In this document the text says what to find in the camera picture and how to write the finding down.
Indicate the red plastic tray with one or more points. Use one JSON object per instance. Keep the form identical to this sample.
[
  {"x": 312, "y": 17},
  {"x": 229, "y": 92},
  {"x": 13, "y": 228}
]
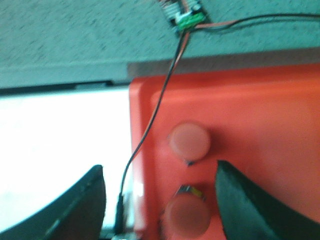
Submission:
[{"x": 264, "y": 121}]

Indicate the small green circuit board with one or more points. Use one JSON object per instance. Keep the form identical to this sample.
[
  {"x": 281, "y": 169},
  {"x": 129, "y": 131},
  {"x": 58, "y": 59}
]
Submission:
[{"x": 183, "y": 15}]

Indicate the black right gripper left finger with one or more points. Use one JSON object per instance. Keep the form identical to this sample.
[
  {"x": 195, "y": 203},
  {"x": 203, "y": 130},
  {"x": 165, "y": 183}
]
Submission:
[{"x": 77, "y": 214}]

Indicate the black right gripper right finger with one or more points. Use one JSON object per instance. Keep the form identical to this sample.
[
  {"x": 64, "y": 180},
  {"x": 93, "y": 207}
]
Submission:
[{"x": 248, "y": 212}]

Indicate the red push button switch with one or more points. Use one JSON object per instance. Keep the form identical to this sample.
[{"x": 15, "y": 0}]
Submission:
[
  {"x": 190, "y": 141},
  {"x": 189, "y": 212}
]

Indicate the grey stone counter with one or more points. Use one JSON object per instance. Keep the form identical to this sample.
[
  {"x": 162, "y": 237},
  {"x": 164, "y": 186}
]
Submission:
[{"x": 52, "y": 45}]

